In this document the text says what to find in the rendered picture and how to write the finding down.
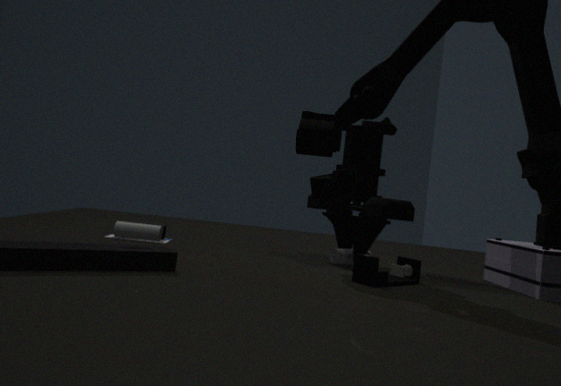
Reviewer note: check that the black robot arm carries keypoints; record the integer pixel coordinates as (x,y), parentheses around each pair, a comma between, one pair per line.
(521,24)

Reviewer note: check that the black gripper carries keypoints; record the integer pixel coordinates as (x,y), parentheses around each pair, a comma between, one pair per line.
(362,231)

